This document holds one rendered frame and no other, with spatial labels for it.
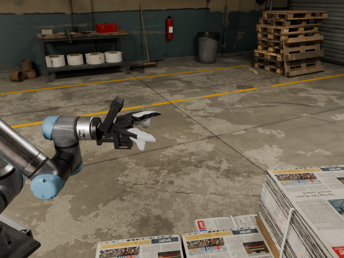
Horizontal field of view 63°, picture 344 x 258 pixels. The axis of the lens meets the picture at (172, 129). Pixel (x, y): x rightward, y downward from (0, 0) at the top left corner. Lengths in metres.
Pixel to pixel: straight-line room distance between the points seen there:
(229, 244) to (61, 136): 0.65
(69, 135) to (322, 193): 0.76
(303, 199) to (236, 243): 0.29
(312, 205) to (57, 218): 2.00
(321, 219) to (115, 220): 1.76
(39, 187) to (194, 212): 1.71
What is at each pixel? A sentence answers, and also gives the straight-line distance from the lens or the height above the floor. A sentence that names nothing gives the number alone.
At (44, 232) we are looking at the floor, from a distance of 2.42.
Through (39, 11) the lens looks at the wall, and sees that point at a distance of 6.94.
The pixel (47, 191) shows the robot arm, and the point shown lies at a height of 1.12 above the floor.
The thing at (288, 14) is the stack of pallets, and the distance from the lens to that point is 6.81.
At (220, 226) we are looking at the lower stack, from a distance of 1.43.
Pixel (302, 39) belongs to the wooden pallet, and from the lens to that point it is 7.04.
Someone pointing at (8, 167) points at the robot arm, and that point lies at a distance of 1.10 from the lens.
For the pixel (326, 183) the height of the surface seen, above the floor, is 1.07.
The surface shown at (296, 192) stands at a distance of 0.91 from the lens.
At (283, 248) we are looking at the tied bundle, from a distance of 0.97.
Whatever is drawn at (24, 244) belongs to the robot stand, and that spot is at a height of 0.82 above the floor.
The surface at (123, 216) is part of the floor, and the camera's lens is 2.37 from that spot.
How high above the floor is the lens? 1.58
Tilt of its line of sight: 25 degrees down
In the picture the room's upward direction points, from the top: straight up
